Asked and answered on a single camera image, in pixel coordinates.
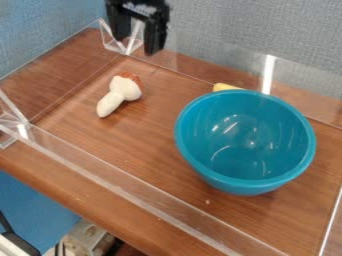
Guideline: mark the white power strip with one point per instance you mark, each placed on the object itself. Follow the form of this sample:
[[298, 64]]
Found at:
[[86, 240]]

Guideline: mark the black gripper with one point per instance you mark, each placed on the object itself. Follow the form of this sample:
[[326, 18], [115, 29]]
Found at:
[[153, 11]]

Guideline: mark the blue plastic bowl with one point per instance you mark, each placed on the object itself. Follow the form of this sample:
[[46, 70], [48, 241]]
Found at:
[[246, 141]]

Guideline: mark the brown white toy mushroom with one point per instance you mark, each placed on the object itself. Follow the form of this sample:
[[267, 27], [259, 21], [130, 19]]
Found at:
[[126, 88]]

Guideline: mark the clear acrylic back barrier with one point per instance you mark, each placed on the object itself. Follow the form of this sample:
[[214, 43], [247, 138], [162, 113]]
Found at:
[[313, 90]]

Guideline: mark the yellow object behind bowl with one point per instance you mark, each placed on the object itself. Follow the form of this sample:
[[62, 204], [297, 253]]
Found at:
[[222, 86]]

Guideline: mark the clear acrylic front barrier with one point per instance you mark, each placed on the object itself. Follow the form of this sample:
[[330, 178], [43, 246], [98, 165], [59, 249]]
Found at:
[[108, 196]]

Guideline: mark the clear acrylic barrier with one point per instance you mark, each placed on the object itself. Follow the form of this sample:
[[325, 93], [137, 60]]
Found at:
[[108, 196], [313, 90]]

